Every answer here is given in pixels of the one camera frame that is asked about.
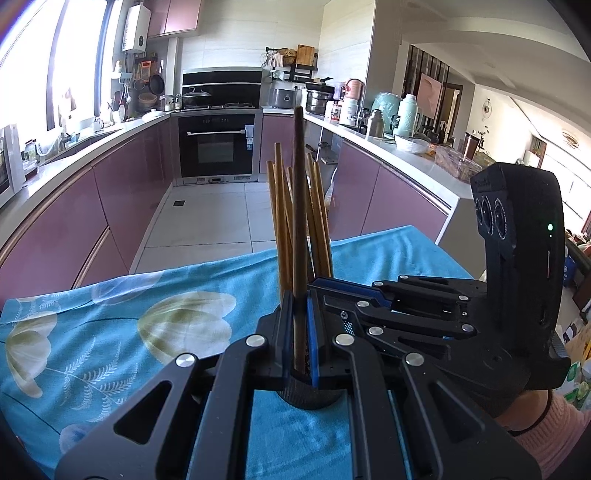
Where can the pink electric kettle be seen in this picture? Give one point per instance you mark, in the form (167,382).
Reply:
(354,88)

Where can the black built-in oven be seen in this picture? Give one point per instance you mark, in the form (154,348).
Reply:
(214,147)

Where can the blue floral tablecloth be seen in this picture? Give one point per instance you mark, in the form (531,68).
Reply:
(92,323)

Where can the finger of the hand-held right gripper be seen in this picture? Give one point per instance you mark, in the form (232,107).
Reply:
(415,323)
(434,290)

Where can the bunch of bamboo chopsticks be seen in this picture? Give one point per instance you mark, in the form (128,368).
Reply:
(318,240)

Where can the black wall shelf rack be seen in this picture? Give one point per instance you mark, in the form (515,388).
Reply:
(300,73)

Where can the wooden cutting board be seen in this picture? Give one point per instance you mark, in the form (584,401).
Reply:
(305,55)

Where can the pink kitchen base cabinets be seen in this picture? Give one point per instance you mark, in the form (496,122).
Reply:
(369,198)
(69,221)

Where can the steel vacuum bottle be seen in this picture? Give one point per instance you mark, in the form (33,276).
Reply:
(375,124)

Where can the clear plastic container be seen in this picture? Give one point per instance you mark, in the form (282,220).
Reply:
(457,161)

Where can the black mesh pen holder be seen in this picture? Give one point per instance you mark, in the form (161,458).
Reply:
(314,399)

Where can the dark brown wooden chopstick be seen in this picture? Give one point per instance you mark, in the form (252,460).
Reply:
(300,207)

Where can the white plastic jar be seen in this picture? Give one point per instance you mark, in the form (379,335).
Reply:
(349,113)

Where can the wok with glass lid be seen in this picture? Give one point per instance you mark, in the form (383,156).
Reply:
(197,98)

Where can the pink upper wall cabinet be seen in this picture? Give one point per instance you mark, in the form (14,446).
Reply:
(175,16)

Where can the white pot lid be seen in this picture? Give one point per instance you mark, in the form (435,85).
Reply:
(153,115)

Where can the white bowl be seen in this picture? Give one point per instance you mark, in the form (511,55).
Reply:
(412,144)

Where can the brown wooden bowl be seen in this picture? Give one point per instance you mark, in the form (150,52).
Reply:
(147,101)

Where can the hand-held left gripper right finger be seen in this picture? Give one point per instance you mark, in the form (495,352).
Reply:
(313,350)

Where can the steel rice cooker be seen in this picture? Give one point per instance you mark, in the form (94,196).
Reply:
(284,98)

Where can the hanging frying pan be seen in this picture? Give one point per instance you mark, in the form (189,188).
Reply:
(157,84)

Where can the black range hood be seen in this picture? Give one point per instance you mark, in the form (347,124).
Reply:
(221,81)

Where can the white gas water heater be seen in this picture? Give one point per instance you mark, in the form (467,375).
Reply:
(136,27)

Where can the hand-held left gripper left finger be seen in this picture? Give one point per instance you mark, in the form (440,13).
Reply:
(285,332)

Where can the white microwave oven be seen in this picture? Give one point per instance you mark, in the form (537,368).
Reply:
(11,161)

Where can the large kitchen window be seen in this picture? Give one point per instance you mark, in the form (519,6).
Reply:
(27,55)

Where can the person's right forearm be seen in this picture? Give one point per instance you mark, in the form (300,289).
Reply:
(558,438)

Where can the green thermos flask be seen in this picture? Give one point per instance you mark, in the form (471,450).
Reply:
(408,115)

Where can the pink wall painting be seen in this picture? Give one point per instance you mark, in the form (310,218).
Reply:
(431,94)

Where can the steel steamer pot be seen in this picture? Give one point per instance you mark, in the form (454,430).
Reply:
(318,99)

